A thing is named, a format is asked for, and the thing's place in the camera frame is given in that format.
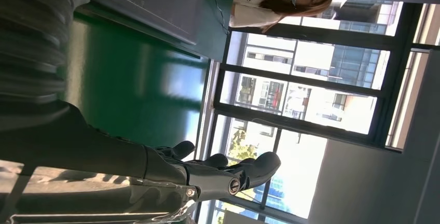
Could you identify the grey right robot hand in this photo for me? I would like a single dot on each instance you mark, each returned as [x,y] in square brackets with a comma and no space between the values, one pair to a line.
[86,160]

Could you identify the green conveyor belt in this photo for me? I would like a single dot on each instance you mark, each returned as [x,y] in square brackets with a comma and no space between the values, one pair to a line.
[137,95]

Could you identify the dark inbound machine platform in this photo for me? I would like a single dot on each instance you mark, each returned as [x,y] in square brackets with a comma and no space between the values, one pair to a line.
[158,6]

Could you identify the person behind machine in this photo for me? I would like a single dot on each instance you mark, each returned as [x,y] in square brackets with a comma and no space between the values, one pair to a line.
[254,16]

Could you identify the dark window frame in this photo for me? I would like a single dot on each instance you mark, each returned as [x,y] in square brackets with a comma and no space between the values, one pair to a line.
[302,78]

